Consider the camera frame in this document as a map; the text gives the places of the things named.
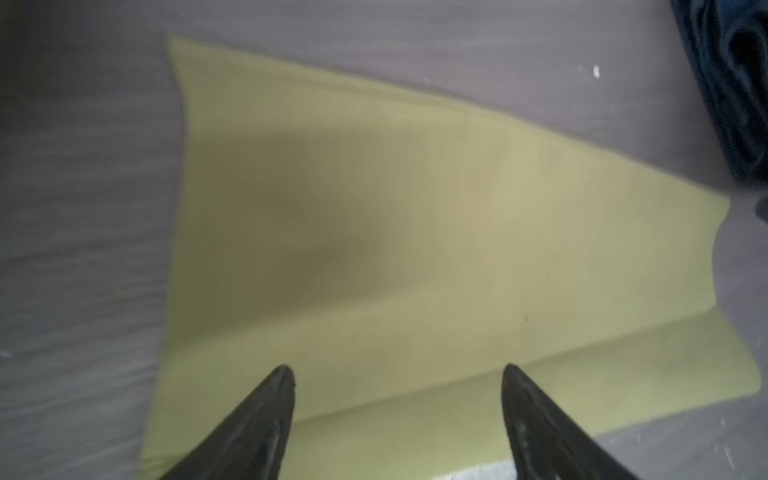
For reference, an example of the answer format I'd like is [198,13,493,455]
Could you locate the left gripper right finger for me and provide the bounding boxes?
[501,364,637,480]

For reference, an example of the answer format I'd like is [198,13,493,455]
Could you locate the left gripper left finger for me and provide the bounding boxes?
[163,365,296,480]

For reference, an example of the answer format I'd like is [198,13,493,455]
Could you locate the olive green skirt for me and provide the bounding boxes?
[140,38,761,479]

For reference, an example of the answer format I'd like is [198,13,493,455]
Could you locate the blue denim skirt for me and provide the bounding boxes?
[670,0,767,186]

